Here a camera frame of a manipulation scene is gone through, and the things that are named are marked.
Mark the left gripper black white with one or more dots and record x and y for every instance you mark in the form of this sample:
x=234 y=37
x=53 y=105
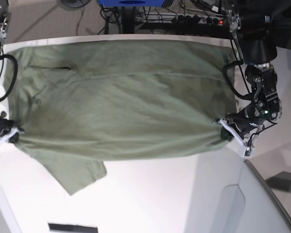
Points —
x=245 y=127

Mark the olive green t-shirt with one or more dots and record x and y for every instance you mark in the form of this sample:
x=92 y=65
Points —
x=83 y=104

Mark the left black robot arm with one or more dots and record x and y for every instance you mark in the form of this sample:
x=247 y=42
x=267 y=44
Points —
x=251 y=24

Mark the white curved panel right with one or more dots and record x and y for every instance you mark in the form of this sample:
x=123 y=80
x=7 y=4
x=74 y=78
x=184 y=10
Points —
x=250 y=207

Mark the white panel left corner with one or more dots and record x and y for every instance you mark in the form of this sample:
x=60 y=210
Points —
x=8 y=222

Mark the black power strip red light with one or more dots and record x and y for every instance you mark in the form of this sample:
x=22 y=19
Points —
x=199 y=19

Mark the blue box with oval hole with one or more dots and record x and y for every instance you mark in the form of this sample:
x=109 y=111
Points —
x=131 y=3

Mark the black table leg post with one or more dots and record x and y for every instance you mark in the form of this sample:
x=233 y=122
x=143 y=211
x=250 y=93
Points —
x=128 y=16

